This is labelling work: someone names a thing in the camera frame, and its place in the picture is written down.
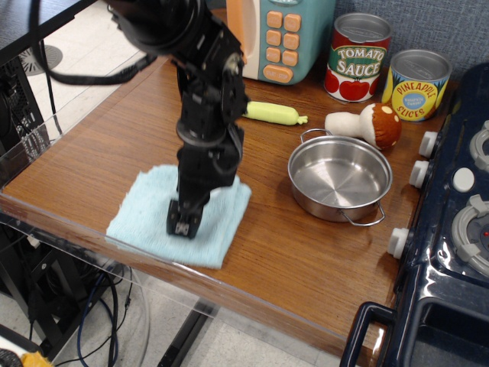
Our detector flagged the stainless steel pot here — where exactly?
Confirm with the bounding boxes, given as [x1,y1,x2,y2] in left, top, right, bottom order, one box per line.
[287,128,393,227]

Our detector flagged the plush brown mushroom toy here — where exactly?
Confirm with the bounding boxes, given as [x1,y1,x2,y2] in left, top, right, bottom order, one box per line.
[325,103,402,150]

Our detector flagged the blue floor cable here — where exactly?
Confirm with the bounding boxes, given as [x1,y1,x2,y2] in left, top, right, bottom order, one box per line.
[76,271,119,367]

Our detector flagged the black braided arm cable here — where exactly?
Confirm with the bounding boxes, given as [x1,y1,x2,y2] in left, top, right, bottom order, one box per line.
[28,0,157,86]

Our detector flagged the black computer tower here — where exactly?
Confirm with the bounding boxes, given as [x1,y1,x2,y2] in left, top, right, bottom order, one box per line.
[1,57,49,158]

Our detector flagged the light blue cloth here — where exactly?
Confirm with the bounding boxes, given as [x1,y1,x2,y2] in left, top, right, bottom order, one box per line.
[106,164,251,269]

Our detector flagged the spoon with green handle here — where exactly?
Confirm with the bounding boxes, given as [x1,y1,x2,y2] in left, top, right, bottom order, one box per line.
[243,102,308,126]

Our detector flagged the tomato sauce can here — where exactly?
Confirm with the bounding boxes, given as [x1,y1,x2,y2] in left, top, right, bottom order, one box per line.
[324,12,393,102]

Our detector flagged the dark blue toy stove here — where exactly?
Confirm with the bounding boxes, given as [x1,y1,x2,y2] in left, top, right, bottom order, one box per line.
[341,63,488,366]

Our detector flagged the pineapple slices can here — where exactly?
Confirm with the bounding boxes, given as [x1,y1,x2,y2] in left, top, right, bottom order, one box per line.
[381,49,452,122]

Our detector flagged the black table leg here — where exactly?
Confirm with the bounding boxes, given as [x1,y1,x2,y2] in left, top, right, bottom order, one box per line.
[157,310,209,367]

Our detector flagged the teal toy microwave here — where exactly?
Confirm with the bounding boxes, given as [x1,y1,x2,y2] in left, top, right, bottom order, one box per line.
[207,0,335,86]

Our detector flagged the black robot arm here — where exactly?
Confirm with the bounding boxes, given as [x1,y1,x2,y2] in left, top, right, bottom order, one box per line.
[109,1,249,239]

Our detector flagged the black side desk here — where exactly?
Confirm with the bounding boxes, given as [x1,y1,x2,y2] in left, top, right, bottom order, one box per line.
[1,0,94,65]

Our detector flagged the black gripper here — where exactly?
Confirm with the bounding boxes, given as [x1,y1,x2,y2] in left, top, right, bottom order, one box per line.
[167,125,245,239]

